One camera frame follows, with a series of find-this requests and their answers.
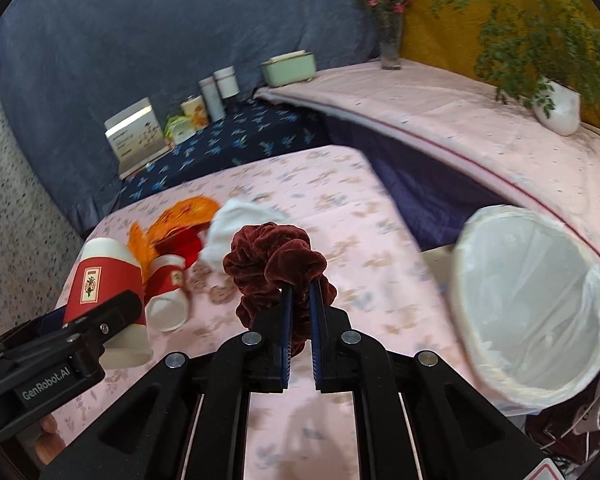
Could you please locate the red gift box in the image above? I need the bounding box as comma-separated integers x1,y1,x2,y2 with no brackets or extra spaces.
157,232,203,266

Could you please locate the navy floral cloth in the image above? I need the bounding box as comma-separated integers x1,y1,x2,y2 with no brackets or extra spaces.
117,97,331,208

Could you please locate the green packet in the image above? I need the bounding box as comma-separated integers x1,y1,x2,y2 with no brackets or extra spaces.
164,114,196,146

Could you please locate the pink flower bunch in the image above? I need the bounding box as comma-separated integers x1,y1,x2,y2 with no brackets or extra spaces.
355,0,411,21

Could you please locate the white plant pot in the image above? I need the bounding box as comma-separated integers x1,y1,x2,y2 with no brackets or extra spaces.
532,77,581,136

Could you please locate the dark red velvet scrunchie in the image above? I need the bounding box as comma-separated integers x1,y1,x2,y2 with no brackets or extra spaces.
222,221,338,357

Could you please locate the large red paper cup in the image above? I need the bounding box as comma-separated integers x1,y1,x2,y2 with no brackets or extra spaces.
62,237,153,368

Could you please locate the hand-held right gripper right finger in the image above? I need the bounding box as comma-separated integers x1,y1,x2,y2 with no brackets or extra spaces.
307,277,546,480

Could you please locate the tall white bottle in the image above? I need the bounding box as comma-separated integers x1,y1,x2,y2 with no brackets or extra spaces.
198,77,226,123

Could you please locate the white flat box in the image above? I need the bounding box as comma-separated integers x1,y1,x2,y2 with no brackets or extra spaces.
104,97,171,178

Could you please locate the short white canister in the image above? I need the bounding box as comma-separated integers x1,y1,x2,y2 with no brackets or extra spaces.
214,66,240,100

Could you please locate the yellow backdrop cloth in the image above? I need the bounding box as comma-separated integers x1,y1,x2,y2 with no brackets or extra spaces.
392,0,600,136

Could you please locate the dark purple cloth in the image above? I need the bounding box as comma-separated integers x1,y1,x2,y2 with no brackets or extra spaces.
325,115,521,253

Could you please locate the pink blanket with red stripe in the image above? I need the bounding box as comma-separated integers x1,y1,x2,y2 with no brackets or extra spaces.
254,57,600,281

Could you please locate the blue backdrop cloth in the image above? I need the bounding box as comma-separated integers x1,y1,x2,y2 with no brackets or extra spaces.
0,0,401,241

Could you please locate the yellow printed tin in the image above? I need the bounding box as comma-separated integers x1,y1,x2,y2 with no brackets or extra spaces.
181,95,210,128

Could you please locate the mint green box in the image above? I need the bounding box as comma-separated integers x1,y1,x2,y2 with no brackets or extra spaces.
260,50,318,87

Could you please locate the green leafy plant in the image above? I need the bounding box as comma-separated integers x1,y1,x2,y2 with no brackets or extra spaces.
430,0,600,121

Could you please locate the person's left hand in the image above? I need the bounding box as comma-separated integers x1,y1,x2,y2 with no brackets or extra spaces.
34,415,70,467

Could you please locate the small red paper cup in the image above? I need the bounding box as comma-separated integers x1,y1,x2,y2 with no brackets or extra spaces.
142,254,191,333

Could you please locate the dark red side table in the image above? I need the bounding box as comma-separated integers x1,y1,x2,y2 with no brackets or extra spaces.
525,355,600,466

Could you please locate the white lined waste bin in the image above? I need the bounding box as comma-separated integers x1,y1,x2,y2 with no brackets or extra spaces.
450,204,600,411

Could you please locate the glass vase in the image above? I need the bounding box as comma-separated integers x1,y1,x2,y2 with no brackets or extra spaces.
377,12,404,71

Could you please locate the orange wrapper with red print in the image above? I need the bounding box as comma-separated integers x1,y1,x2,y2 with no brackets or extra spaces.
147,195,223,248

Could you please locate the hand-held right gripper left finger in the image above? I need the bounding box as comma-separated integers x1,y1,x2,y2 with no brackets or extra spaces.
39,284,297,480

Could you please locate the white crumpled cloth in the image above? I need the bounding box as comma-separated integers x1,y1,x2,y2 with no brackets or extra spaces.
200,199,291,268

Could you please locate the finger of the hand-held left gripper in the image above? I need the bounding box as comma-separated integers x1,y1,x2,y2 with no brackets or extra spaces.
62,289,146,361
0,306,68,352

